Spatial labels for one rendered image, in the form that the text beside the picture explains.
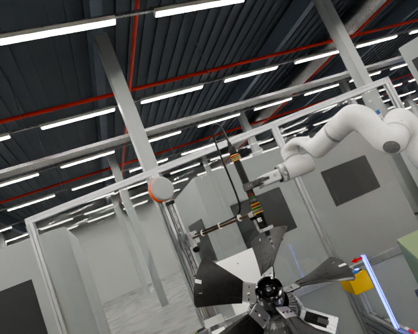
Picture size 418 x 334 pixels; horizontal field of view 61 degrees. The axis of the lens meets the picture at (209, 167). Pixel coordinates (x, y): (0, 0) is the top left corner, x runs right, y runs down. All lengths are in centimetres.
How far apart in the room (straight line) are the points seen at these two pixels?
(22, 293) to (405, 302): 278
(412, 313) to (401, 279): 20
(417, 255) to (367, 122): 73
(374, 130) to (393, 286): 140
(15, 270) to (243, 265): 203
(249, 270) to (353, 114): 99
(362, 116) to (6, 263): 287
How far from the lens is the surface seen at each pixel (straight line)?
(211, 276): 170
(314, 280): 162
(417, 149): 149
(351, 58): 859
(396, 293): 261
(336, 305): 248
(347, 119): 143
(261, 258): 177
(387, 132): 137
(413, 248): 190
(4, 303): 340
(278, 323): 169
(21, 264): 338
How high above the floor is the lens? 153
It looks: 10 degrees up
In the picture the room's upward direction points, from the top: 22 degrees counter-clockwise
